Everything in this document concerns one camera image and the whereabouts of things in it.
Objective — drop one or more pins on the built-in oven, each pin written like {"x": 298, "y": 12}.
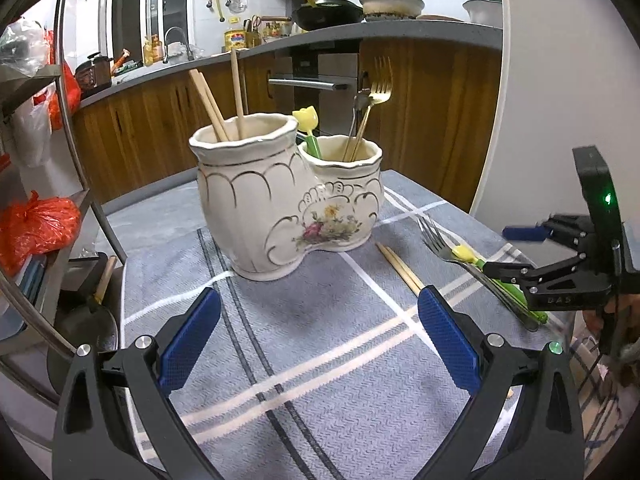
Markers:
{"x": 326, "y": 80}

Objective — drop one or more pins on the wooden kitchen cabinets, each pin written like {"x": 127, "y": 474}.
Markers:
{"x": 435, "y": 129}

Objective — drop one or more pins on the red plastic bag lower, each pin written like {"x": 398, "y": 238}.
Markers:
{"x": 36, "y": 227}

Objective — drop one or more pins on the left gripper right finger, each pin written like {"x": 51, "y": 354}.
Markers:
{"x": 544, "y": 439}

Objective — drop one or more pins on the operator hand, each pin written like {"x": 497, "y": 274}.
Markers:
{"x": 616, "y": 328}

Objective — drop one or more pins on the yellow tulip spoon in holder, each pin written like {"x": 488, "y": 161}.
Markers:
{"x": 307, "y": 120}

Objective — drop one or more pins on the metal shelf rack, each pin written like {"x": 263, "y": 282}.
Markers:
{"x": 40, "y": 315}

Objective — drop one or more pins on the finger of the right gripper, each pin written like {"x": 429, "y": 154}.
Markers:
{"x": 563, "y": 229}
{"x": 570, "y": 284}

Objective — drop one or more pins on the kitchen faucet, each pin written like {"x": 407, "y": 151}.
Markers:
{"x": 176, "y": 48}

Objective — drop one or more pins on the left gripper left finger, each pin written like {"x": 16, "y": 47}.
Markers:
{"x": 91, "y": 436}

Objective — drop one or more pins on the white bowl on counter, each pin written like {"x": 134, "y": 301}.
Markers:
{"x": 410, "y": 8}

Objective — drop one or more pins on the yellow green tulip spoon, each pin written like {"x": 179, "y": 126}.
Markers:
{"x": 465, "y": 254}

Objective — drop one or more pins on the grey plaid table cloth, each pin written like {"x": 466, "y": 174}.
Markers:
{"x": 327, "y": 373}

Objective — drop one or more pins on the white floral ceramic utensil holder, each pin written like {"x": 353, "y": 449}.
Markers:
{"x": 268, "y": 203}

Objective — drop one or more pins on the silver fork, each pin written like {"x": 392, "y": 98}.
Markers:
{"x": 435, "y": 242}

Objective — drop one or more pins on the black wok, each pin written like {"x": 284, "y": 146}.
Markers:
{"x": 318, "y": 14}

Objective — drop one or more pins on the silver spoon in holder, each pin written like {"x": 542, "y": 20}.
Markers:
{"x": 361, "y": 100}

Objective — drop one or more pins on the yellow tin can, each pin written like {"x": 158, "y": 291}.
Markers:
{"x": 235, "y": 39}

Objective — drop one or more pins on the dark pot on counter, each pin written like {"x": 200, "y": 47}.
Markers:
{"x": 95, "y": 74}

